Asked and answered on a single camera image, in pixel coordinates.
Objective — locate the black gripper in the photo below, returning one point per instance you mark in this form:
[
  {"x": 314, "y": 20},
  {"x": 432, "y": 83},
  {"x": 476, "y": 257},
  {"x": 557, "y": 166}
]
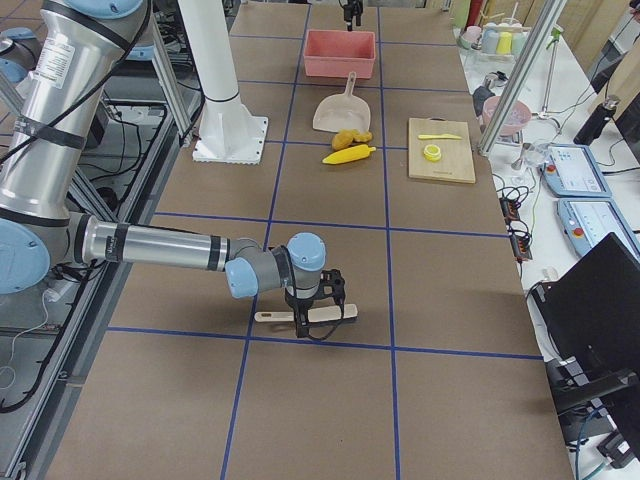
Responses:
[
  {"x": 350, "y": 8},
  {"x": 299, "y": 303}
]

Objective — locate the beige hand brush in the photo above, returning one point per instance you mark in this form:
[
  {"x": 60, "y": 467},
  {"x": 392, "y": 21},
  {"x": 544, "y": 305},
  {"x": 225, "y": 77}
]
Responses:
[{"x": 315, "y": 315}]

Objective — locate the beige plastic dustpan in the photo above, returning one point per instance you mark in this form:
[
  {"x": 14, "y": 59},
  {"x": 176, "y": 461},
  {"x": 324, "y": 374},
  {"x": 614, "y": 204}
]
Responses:
[{"x": 343, "y": 111}]

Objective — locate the toy brown potato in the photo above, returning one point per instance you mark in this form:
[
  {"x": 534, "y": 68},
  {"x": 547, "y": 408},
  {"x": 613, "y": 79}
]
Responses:
[{"x": 342, "y": 140}]

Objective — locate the toy yellow corn cob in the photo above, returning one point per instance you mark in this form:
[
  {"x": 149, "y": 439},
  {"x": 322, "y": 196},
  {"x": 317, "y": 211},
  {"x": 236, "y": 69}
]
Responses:
[{"x": 349, "y": 155}]

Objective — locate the toy ginger root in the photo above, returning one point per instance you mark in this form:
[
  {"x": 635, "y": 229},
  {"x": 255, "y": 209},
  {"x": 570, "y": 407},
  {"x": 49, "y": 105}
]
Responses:
[{"x": 361, "y": 137}]

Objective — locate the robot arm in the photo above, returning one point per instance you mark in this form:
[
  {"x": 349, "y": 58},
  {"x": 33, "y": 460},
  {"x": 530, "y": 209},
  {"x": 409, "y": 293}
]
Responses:
[{"x": 86, "y": 42}]

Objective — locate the pink plastic bin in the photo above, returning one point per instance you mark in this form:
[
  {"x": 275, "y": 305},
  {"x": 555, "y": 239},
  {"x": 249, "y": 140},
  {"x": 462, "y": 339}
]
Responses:
[{"x": 337, "y": 53}]

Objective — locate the yellow toy knife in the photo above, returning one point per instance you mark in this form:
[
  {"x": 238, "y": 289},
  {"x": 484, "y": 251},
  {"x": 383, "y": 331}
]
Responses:
[{"x": 441, "y": 136}]

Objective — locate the dark grey cloth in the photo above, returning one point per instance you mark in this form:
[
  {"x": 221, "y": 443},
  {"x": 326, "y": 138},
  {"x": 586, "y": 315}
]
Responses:
[{"x": 480, "y": 95}]

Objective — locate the stack of pastel cups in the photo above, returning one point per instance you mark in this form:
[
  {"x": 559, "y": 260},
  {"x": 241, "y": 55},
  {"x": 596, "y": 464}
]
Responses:
[{"x": 503, "y": 39}]

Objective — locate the toy lemon slices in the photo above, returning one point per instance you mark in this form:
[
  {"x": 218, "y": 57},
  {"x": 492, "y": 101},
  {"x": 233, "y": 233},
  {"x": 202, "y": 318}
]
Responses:
[{"x": 432, "y": 153}]

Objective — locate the wooden cutting board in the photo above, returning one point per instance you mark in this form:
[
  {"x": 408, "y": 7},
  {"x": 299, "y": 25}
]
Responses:
[{"x": 456, "y": 164}]

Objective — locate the black water bottle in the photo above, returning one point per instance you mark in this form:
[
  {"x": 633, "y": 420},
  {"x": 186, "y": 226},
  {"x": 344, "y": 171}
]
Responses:
[{"x": 597, "y": 120}]

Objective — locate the teach pendant tablet far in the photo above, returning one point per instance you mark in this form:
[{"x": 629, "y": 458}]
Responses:
[{"x": 571, "y": 171}]

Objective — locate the teach pendant tablet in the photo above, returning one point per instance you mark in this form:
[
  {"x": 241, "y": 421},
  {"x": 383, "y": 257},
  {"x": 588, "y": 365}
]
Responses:
[
  {"x": 571, "y": 171},
  {"x": 586, "y": 221}
]

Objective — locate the black laptop monitor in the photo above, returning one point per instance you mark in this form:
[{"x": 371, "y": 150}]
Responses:
[{"x": 592, "y": 315}]

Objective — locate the teach pendant tablet near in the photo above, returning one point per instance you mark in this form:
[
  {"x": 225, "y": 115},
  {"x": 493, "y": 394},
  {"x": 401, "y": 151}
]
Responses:
[{"x": 586, "y": 221}]

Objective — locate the aluminium frame post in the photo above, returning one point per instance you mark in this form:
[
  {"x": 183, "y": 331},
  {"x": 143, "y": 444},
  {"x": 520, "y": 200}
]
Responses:
[{"x": 534, "y": 45}]

